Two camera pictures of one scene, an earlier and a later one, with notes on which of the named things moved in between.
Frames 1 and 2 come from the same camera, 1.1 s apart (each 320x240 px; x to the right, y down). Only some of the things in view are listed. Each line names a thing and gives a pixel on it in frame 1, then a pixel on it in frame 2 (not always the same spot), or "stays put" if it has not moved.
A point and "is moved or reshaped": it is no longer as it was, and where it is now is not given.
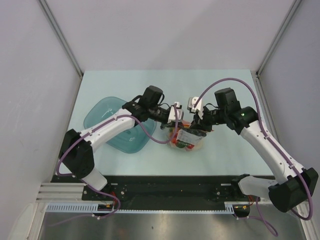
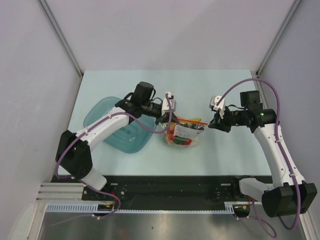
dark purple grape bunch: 196,132 -> 198,126
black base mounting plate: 158,190 stays put
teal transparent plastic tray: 131,139 stays put
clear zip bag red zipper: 186,139 is moved or reshaped
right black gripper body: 210,117 -> 231,118
